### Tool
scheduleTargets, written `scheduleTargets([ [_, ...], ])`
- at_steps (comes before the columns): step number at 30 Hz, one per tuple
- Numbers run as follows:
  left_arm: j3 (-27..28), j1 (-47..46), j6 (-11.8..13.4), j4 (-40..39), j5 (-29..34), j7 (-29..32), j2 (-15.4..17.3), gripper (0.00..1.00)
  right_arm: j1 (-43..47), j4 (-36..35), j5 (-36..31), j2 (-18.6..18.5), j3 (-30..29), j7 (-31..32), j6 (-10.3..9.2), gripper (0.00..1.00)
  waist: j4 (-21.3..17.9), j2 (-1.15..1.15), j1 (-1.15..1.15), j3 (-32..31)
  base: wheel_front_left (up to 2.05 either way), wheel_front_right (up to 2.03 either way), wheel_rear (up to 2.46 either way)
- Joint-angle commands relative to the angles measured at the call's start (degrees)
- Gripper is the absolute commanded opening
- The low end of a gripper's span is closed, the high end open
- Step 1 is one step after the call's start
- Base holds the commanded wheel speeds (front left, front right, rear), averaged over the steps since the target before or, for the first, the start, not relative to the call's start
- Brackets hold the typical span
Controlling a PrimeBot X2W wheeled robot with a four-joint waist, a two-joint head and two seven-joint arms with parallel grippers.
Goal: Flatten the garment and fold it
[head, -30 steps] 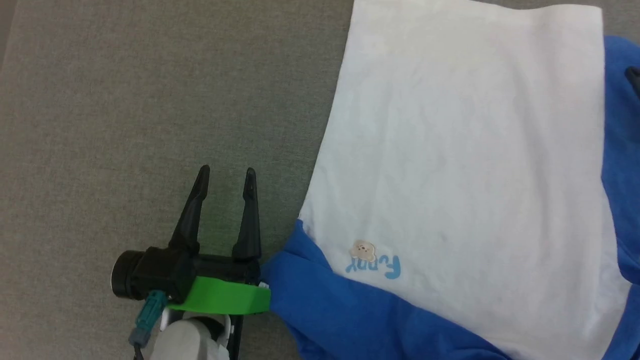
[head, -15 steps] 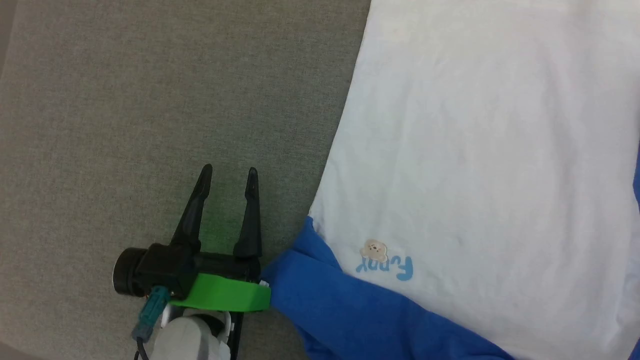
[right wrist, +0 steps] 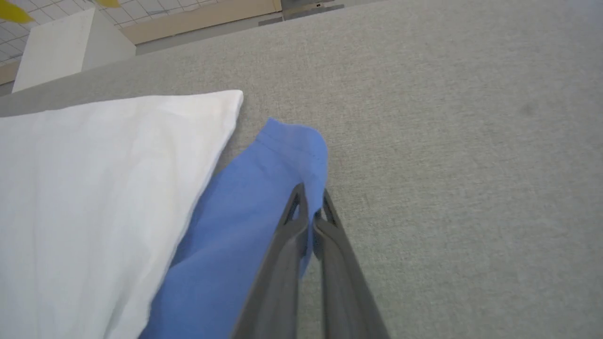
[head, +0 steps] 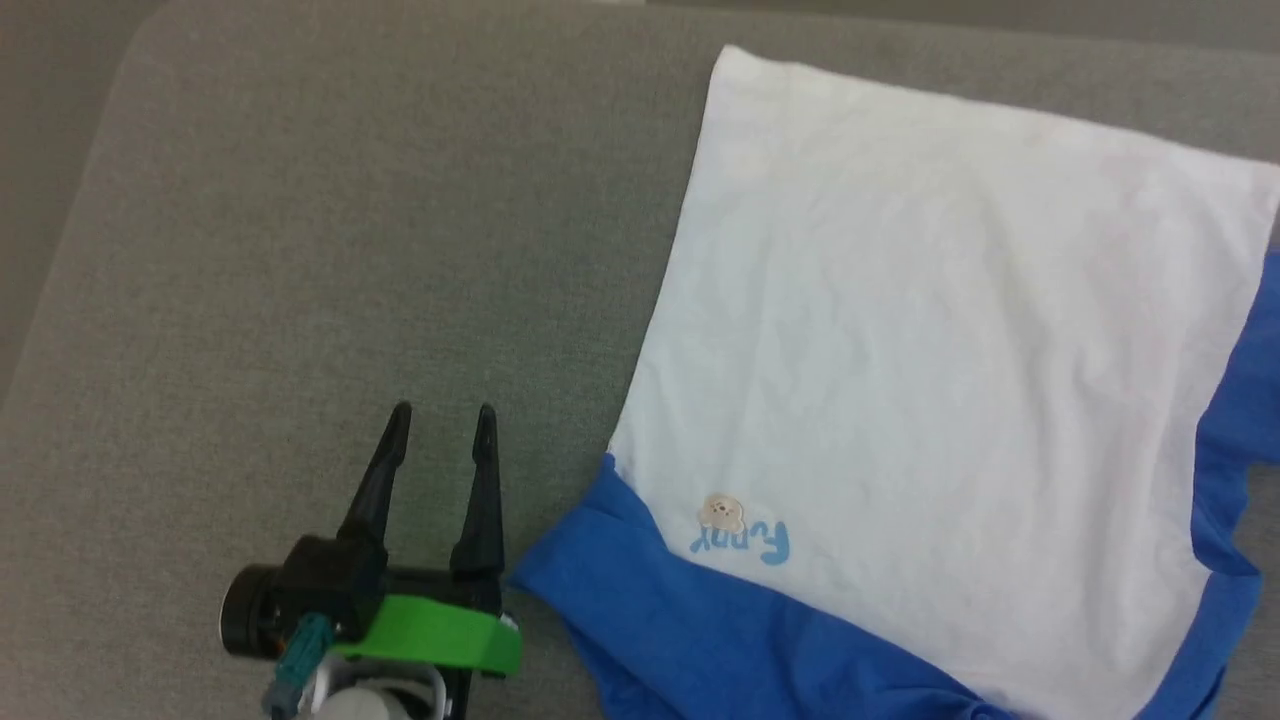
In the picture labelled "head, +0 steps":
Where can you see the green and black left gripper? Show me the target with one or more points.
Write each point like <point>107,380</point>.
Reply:
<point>430,630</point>

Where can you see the white and blue long-sleeve shirt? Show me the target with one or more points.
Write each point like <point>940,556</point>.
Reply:
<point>920,350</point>

